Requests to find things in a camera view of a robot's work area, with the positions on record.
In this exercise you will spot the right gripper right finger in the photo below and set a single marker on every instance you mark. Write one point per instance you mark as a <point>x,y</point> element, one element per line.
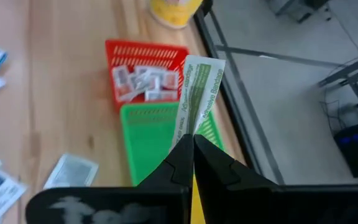
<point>222,186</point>

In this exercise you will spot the red plastic basket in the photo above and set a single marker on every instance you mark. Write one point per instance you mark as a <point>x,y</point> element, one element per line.
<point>141,53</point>

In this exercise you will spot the green white adhesive bandage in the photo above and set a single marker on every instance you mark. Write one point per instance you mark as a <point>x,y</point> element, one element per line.
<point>197,90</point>

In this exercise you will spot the yellow Lysol wipes canister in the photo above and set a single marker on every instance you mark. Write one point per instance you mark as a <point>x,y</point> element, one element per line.
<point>174,14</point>

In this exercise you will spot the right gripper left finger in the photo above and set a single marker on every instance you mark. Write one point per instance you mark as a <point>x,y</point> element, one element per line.
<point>179,168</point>

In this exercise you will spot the grey printed wipe packet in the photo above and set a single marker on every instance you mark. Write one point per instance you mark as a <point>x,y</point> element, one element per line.
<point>70,171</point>

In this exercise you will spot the green plastic basket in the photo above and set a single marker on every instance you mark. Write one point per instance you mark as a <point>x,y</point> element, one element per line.
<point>148,140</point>

